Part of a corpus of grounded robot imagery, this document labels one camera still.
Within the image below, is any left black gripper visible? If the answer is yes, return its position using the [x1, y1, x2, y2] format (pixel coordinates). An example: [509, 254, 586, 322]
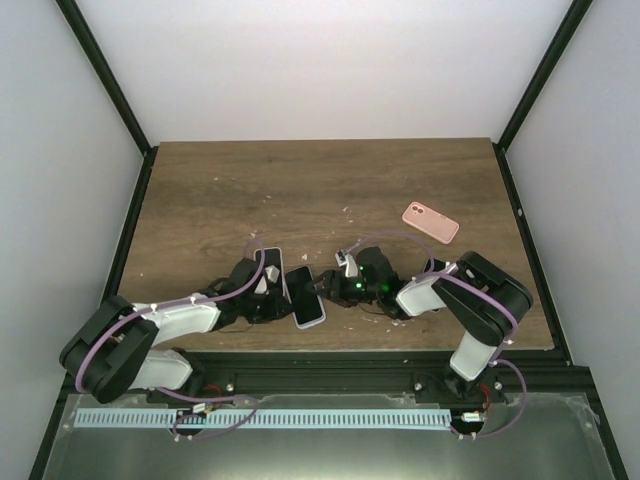
[240, 290, 295, 325]

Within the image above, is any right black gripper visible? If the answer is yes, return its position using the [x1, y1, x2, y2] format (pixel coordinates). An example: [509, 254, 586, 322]
[305, 272, 381, 310]

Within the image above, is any lavender phone case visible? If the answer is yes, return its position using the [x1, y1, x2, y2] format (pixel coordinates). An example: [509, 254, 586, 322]
[283, 265, 327, 330]

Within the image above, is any teal-edged black phone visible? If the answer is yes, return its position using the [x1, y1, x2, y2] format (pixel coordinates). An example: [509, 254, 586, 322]
[253, 247, 282, 270]

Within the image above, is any beige phone case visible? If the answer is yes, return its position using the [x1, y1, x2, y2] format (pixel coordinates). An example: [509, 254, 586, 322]
[253, 247, 284, 285]

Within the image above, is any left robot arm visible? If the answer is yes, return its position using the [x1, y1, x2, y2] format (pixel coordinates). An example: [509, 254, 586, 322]
[59, 249, 292, 404]

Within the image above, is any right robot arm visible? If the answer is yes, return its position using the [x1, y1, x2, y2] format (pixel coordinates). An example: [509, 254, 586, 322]
[304, 246, 533, 403]

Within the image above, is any pink phone case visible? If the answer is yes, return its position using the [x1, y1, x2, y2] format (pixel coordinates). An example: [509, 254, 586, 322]
[401, 202, 459, 245]

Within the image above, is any metal sheet plate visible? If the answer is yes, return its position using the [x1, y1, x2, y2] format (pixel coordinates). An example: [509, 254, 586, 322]
[43, 394, 614, 479]

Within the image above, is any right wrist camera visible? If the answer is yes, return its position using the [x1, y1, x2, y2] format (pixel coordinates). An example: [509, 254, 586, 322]
[335, 250, 360, 278]

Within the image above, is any light blue slotted cable duct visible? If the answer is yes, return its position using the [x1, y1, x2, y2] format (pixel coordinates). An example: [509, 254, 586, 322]
[73, 408, 452, 430]

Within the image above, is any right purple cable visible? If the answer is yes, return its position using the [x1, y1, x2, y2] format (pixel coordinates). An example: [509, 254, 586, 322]
[344, 229, 529, 441]

